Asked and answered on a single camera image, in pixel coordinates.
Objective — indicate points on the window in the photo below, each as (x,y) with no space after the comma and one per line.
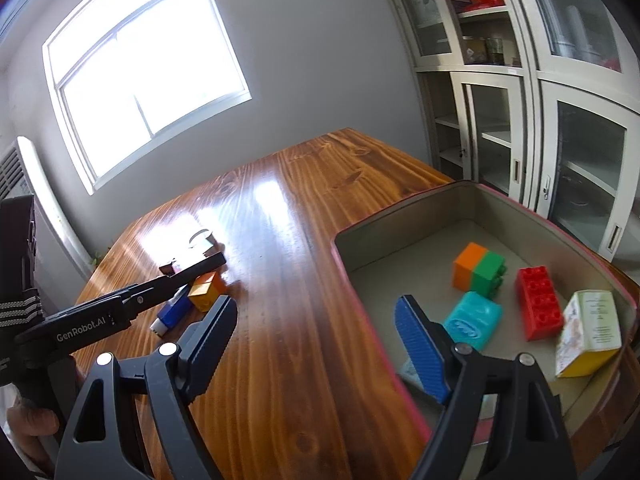
(140,85)

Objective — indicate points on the wooden desktop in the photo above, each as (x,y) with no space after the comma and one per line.
(280,285)

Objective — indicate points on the orange and green toy block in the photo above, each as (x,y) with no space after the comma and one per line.
(472,265)

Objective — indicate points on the blue tube with white cap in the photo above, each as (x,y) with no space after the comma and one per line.
(172,312)

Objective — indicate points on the white glass-door cabinet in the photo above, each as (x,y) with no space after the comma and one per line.
(530,110)

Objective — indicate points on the white standing air conditioner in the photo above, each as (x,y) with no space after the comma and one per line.
(50,220)

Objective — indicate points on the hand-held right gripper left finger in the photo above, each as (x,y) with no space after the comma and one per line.
(220,330)

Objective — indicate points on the person's left hand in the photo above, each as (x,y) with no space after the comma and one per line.
(30,420)

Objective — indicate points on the grey metal box pink rim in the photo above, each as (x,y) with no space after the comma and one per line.
(400,260)

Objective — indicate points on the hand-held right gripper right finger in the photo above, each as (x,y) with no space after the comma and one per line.
(420,350)

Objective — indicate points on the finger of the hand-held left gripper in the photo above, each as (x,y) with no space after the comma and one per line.
(190,270)

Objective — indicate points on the white and yellow ointment box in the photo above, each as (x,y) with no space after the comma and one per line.
(595,330)

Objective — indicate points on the green potted plant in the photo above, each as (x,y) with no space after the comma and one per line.
(97,259)

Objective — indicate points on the teal plastic case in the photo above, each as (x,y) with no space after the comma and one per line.
(475,317)

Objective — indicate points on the red toy block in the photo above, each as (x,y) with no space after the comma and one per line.
(542,305)

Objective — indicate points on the yellow and orange toy block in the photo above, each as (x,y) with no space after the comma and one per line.
(207,290)

